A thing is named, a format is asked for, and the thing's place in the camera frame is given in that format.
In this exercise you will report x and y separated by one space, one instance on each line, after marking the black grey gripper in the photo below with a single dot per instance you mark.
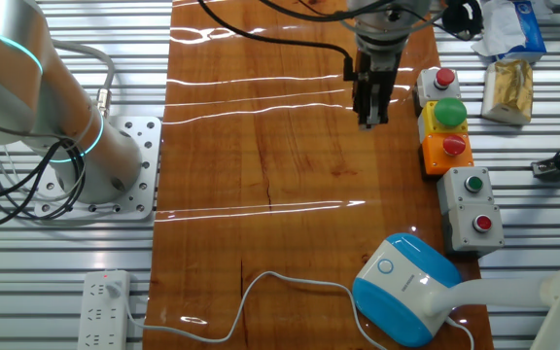
379 68

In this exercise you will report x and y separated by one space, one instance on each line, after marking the white blue desk lamp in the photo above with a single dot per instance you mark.
396 277

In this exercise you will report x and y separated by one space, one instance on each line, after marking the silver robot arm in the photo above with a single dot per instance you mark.
90 146

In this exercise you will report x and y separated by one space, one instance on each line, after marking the grey box red button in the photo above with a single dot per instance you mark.
428 92

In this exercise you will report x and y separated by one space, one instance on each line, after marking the yellow box green mushroom button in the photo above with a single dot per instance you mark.
450 113

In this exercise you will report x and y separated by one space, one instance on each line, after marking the orange box red button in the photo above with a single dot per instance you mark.
447 155

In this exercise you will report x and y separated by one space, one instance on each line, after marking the grey two-button box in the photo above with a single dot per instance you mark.
469 209

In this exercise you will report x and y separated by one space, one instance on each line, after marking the wood grain table mat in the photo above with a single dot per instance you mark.
285 170

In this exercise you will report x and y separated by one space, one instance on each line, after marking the gold foil packet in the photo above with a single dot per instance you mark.
508 92

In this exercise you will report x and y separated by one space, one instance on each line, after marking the blue white tissue pack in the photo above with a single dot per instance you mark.
513 24

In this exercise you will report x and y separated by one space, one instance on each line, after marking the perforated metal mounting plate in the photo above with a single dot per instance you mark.
144 146

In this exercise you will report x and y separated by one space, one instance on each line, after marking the white power strip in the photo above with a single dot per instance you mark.
102 311

